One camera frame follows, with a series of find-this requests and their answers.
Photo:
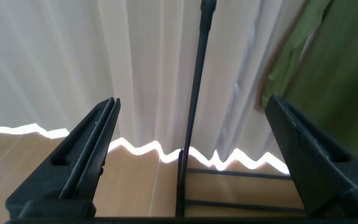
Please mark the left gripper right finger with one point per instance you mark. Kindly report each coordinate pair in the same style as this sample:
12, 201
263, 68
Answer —
328, 174

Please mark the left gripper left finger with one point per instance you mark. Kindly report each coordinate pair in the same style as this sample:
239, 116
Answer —
70, 177

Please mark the green long-sleeved shirt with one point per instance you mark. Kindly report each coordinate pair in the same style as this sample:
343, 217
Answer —
337, 77

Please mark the black clothes rack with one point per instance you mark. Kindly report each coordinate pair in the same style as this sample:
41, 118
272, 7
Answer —
197, 77

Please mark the beige curtain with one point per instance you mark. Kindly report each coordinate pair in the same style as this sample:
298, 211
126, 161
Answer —
73, 62

